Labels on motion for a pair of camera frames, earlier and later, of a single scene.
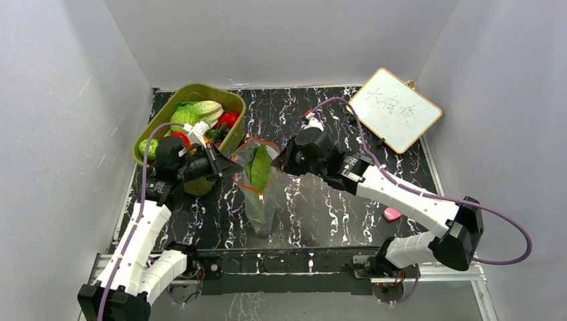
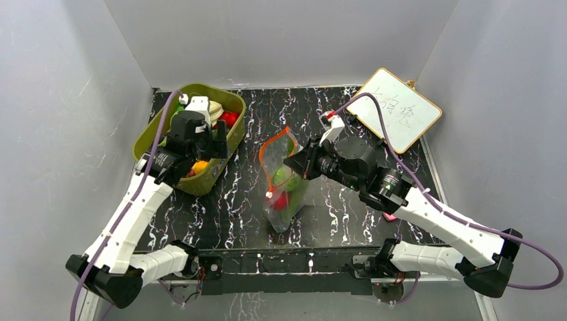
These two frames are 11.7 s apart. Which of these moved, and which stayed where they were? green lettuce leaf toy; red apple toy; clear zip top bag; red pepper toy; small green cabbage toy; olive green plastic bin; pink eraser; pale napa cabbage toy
Moved: clear zip top bag; green lettuce leaf toy; red apple toy; small green cabbage toy
Stayed: pale napa cabbage toy; pink eraser; olive green plastic bin; red pepper toy
